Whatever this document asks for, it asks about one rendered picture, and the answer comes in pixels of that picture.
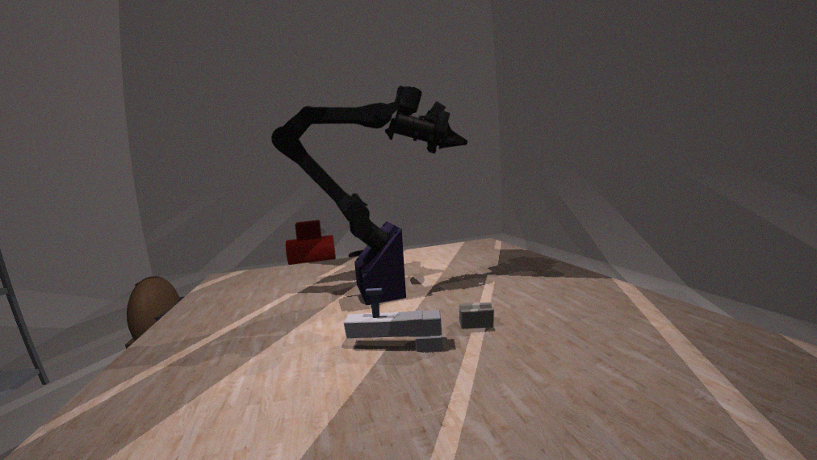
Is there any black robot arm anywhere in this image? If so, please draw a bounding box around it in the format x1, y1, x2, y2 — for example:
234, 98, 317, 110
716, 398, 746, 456
271, 86, 422, 255

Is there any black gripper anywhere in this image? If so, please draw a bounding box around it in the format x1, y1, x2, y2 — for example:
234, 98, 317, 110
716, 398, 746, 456
410, 111, 467, 153

